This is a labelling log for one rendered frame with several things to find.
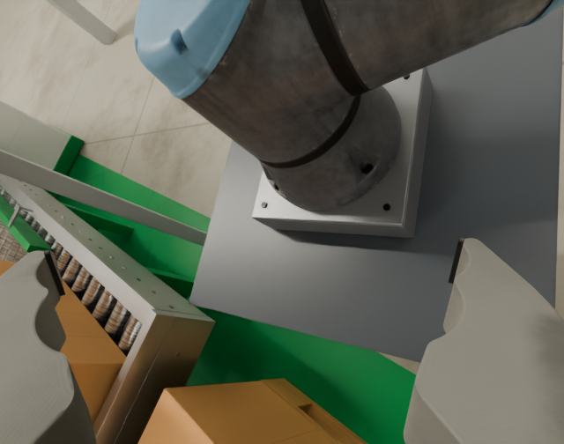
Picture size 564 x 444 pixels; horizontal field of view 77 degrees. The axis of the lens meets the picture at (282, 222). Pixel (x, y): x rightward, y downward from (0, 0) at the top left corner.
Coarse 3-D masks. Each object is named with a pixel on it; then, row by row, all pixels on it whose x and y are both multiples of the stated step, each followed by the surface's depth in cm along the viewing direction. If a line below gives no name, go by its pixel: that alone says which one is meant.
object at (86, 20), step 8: (48, 0) 278; (56, 0) 277; (64, 0) 280; (72, 0) 284; (56, 8) 286; (64, 8) 282; (72, 8) 286; (80, 8) 289; (72, 16) 287; (80, 16) 291; (88, 16) 295; (80, 24) 297; (88, 24) 297; (96, 24) 301; (104, 24) 305; (88, 32) 307; (96, 32) 303; (104, 32) 307; (112, 32) 311; (104, 40) 309; (112, 40) 313
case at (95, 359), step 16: (0, 272) 107; (64, 288) 118; (64, 304) 107; (80, 304) 112; (64, 320) 98; (80, 320) 102; (80, 336) 94; (96, 336) 98; (64, 352) 83; (80, 352) 86; (96, 352) 90; (112, 352) 93; (80, 368) 82; (96, 368) 85; (112, 368) 89; (80, 384) 84; (96, 384) 87; (112, 384) 90; (96, 400) 88; (96, 416) 90
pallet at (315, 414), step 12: (276, 384) 119; (288, 384) 124; (288, 396) 114; (300, 396) 118; (300, 408) 112; (312, 408) 117; (312, 420) 105; (324, 420) 114; (336, 420) 113; (324, 432) 101; (336, 432) 111; (348, 432) 109
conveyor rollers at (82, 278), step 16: (0, 192) 192; (0, 224) 174; (32, 224) 153; (0, 240) 168; (16, 240) 158; (48, 240) 142; (0, 256) 163; (16, 256) 152; (64, 256) 131; (64, 272) 126; (80, 272) 120; (80, 288) 120; (96, 288) 114; (96, 304) 116; (112, 304) 110; (96, 320) 108; (112, 320) 103; (112, 336) 103; (128, 336) 98; (128, 352) 98
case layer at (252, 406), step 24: (216, 384) 99; (240, 384) 106; (264, 384) 115; (168, 408) 83; (192, 408) 82; (216, 408) 87; (240, 408) 93; (264, 408) 99; (288, 408) 106; (144, 432) 84; (168, 432) 80; (192, 432) 77; (216, 432) 78; (240, 432) 82; (264, 432) 87; (288, 432) 92; (312, 432) 98
